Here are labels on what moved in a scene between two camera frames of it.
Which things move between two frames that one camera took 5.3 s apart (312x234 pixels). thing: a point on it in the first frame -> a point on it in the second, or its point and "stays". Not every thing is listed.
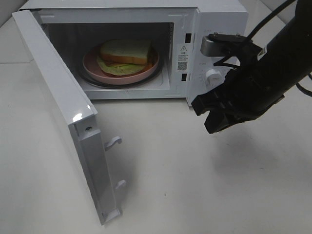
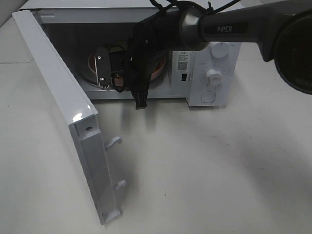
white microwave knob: x=214 y=78 stays
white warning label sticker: x=183 y=55 stays
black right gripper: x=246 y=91 -> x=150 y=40
